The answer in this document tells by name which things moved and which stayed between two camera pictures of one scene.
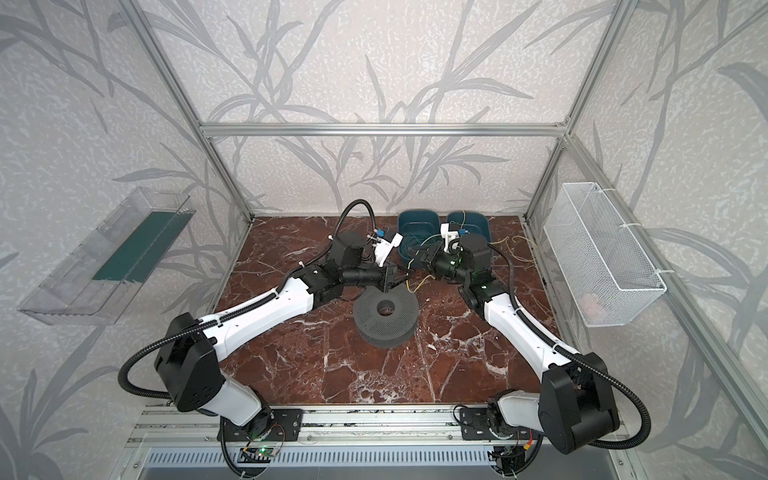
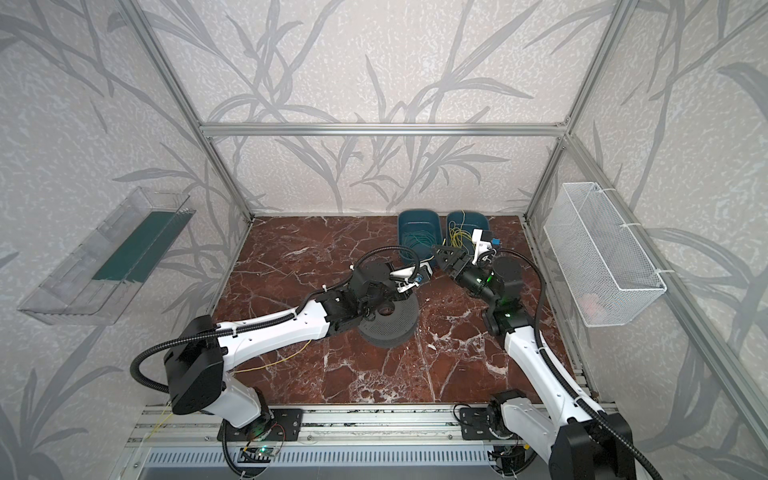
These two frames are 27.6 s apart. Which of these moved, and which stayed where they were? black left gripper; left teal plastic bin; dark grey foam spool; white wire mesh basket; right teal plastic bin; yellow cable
Moved: black left gripper; yellow cable
Stayed: white wire mesh basket; left teal plastic bin; dark grey foam spool; right teal plastic bin
